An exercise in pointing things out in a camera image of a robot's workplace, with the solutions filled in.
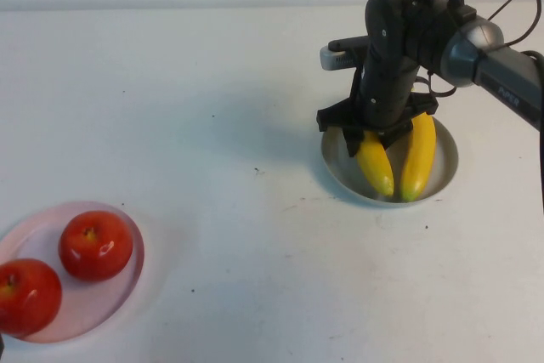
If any small black wrist cable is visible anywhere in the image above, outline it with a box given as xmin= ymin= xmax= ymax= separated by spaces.
xmin=414 ymin=75 xmax=458 ymax=101

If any red plastic apple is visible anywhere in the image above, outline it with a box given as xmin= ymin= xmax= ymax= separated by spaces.
xmin=58 ymin=210 xmax=133 ymax=282
xmin=0 ymin=258 xmax=64 ymax=337

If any black zip tie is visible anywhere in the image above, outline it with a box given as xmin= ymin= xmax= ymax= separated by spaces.
xmin=488 ymin=0 xmax=530 ymax=20

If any pink plate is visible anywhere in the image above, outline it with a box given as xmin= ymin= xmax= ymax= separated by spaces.
xmin=0 ymin=200 xmax=145 ymax=343

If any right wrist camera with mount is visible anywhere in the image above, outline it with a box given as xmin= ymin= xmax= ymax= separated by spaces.
xmin=319 ymin=35 xmax=371 ymax=103

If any yellow plastic banana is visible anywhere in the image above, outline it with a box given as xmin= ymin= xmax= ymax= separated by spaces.
xmin=399 ymin=111 xmax=438 ymax=203
xmin=355 ymin=128 xmax=395 ymax=198

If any grey plate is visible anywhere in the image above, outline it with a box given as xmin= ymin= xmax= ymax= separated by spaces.
xmin=319 ymin=118 xmax=461 ymax=210

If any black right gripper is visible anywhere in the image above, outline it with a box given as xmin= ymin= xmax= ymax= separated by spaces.
xmin=317 ymin=60 xmax=439 ymax=158

